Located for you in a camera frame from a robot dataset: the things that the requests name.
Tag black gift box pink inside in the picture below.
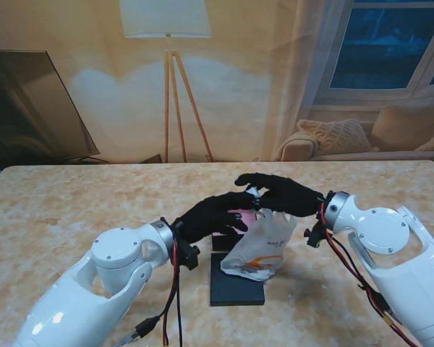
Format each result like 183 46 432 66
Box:
211 207 258 253

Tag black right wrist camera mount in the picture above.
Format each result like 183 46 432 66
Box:
303 222 330 249

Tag red black right arm cables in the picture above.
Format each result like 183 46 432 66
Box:
318 204 415 347

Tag printed living room backdrop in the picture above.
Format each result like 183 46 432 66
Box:
0 0 434 168

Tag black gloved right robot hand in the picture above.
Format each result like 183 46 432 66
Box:
234 172 328 218

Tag red black arm cables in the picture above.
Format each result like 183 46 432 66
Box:
318 204 415 347
161 240 184 347

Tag white plastic bag orange print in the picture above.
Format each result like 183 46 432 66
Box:
220 186 299 283

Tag black gift box lid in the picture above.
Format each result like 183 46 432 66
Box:
209 252 267 307

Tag red black left arm cables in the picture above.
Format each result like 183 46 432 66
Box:
161 240 184 347

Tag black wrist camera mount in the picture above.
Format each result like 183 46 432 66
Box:
303 222 330 249
171 238 200 271

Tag grey usb cable black plug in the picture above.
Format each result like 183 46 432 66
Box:
111 316 162 347

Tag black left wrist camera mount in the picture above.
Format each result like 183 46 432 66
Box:
171 238 200 271

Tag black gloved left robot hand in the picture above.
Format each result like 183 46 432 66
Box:
171 191 258 244

